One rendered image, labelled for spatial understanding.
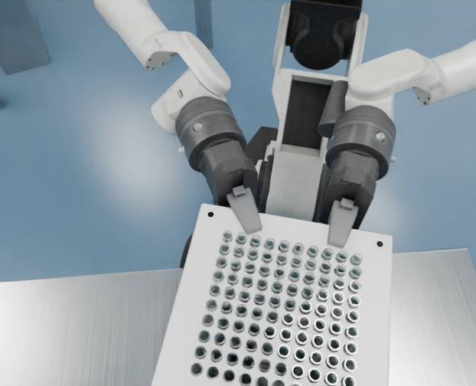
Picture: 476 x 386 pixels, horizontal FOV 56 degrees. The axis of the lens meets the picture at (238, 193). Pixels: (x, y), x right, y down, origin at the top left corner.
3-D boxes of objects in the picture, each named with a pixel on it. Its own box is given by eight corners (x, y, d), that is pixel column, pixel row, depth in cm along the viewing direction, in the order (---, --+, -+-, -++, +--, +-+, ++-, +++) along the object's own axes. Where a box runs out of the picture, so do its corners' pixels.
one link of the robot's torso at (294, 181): (254, 206, 112) (285, 8, 102) (324, 218, 111) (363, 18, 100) (246, 222, 98) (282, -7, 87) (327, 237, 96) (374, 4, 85)
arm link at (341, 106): (392, 172, 68) (404, 119, 74) (393, 122, 60) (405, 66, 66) (319, 165, 73) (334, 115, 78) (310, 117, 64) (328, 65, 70)
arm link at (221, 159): (272, 159, 56) (238, 93, 62) (197, 182, 54) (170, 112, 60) (266, 210, 66) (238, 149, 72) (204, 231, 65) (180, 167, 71)
